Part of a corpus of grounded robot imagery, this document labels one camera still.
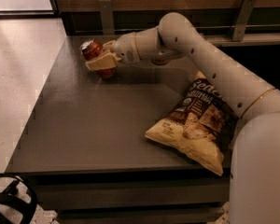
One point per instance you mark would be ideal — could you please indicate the left metal wall bracket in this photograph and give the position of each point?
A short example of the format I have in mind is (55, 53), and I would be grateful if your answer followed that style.
(106, 14)

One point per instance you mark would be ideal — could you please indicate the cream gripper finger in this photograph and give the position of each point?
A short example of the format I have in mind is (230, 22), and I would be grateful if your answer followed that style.
(109, 45)
(104, 61)

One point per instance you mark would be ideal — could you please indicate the metal wall bracket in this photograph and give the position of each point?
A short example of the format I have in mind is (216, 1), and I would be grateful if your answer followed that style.
(106, 14)
(241, 20)

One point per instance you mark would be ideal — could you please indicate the red coke can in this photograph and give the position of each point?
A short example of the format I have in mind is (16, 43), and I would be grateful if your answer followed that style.
(90, 50)

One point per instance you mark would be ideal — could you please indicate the grey drawer cabinet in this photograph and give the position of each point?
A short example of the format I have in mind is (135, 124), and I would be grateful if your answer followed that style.
(133, 197)

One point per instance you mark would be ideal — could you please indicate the brown gold soda can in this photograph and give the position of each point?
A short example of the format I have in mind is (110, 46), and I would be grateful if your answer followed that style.
(160, 61)

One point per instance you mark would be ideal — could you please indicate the right metal wall bracket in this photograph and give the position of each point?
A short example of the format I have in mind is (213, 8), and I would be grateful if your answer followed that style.
(241, 20)

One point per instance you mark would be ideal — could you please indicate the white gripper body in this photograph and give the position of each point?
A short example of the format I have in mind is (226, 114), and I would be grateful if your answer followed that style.
(124, 48)

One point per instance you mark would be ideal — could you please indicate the sea salt chips bag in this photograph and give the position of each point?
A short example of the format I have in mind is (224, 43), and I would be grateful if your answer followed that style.
(200, 126)

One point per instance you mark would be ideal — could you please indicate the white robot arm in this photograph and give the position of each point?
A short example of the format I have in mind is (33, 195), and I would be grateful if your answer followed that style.
(223, 93)

